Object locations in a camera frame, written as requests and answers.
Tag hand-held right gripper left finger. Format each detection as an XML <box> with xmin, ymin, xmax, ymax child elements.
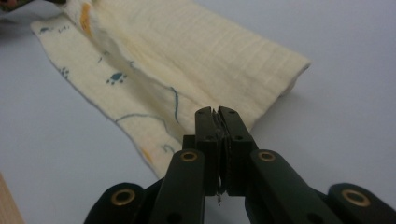
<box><xmin>182</xmin><ymin>105</ymin><xmax>223</xmax><ymax>197</ymax></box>

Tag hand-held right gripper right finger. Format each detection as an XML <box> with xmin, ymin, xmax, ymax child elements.
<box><xmin>218</xmin><ymin>105</ymin><xmax>260</xmax><ymax>198</ymax></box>

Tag cream paw-print cloth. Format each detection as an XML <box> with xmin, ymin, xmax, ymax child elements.
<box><xmin>30</xmin><ymin>0</ymin><xmax>312</xmax><ymax>180</ymax></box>

